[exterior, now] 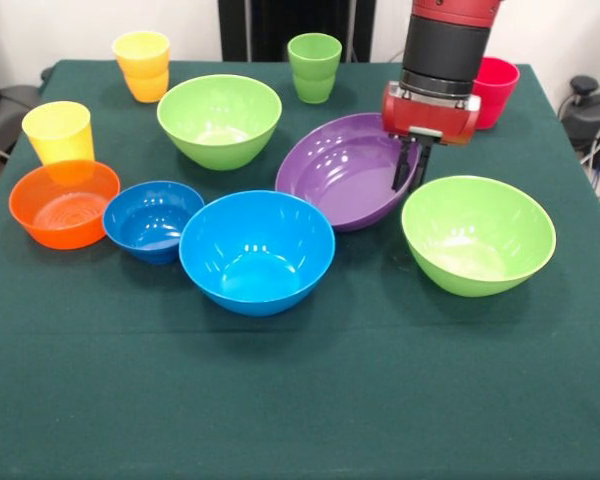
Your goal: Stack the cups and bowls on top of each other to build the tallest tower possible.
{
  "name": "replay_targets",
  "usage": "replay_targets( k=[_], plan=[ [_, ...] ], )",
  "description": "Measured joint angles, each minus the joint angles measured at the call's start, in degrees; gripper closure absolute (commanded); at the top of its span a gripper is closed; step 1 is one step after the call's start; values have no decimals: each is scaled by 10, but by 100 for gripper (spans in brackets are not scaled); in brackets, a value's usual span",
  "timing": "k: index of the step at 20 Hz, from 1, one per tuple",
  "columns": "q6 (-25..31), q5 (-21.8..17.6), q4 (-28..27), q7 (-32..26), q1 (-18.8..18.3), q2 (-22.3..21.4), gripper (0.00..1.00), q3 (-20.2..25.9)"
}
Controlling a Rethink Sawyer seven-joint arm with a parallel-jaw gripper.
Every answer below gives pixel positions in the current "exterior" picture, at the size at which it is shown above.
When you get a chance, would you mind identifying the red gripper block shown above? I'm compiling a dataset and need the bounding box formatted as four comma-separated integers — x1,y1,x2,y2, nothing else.
382,79,482,191

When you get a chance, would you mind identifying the purple bowl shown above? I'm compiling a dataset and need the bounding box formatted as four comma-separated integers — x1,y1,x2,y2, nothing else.
274,112,424,233

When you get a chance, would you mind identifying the large light blue bowl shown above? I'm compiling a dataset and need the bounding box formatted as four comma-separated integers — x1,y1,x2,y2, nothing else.
178,189,337,318

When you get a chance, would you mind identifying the green bowl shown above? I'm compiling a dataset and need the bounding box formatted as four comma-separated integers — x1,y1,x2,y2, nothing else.
156,74,283,172
400,175,558,298

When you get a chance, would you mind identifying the red cup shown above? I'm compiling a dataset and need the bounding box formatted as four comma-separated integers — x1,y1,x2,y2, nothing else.
472,56,521,131

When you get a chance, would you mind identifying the green cup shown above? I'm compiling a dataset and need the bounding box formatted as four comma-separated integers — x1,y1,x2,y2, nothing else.
286,33,343,105

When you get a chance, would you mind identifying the black panel with poles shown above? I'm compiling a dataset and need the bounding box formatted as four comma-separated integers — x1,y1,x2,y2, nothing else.
218,0,376,63

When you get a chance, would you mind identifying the dark green table cloth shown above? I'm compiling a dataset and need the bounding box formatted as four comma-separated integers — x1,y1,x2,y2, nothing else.
0,59,600,480

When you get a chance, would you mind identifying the small dark blue bowl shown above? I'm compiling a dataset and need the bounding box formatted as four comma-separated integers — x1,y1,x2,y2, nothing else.
102,180,206,266

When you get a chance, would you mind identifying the yellow orange cup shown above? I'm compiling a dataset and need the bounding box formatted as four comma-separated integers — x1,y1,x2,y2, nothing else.
111,30,172,104

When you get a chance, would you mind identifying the orange bowl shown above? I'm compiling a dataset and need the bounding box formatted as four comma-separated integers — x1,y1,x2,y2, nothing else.
8,159,122,251

